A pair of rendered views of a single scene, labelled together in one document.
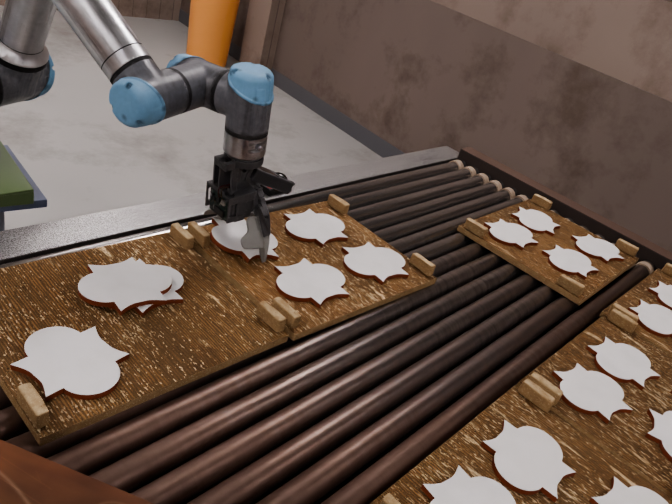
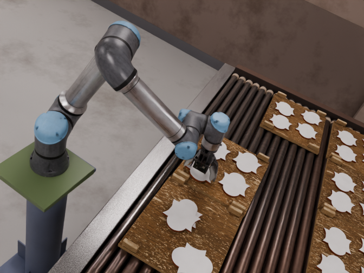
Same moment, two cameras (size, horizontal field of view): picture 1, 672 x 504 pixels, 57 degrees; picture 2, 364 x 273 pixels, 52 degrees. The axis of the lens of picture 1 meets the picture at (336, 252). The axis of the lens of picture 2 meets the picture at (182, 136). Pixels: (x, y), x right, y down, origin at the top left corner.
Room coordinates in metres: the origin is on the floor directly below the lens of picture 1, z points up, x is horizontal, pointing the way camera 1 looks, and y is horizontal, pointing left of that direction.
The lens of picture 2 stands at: (-0.01, 0.79, 2.08)
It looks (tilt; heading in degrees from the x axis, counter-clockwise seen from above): 39 degrees down; 336
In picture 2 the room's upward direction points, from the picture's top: 20 degrees clockwise
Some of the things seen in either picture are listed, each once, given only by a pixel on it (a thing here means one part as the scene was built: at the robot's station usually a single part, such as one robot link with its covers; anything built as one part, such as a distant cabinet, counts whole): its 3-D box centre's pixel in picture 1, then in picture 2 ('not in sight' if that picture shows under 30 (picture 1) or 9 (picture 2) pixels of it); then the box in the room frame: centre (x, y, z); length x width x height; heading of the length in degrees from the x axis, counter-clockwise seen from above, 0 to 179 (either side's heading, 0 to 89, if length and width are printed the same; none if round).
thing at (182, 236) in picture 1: (182, 236); (178, 179); (1.00, 0.29, 0.95); 0.06 x 0.02 x 0.03; 54
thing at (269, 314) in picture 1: (271, 316); (235, 210); (0.84, 0.07, 0.95); 0.06 x 0.02 x 0.03; 54
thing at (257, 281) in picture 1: (313, 258); (224, 168); (1.09, 0.04, 0.93); 0.41 x 0.35 x 0.02; 143
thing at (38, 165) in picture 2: not in sight; (50, 154); (1.09, 0.81, 0.95); 0.15 x 0.15 x 0.10
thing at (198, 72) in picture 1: (195, 84); (191, 123); (1.02, 0.31, 1.23); 0.11 x 0.11 x 0.08; 71
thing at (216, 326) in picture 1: (122, 313); (186, 229); (0.76, 0.30, 0.93); 0.41 x 0.35 x 0.02; 144
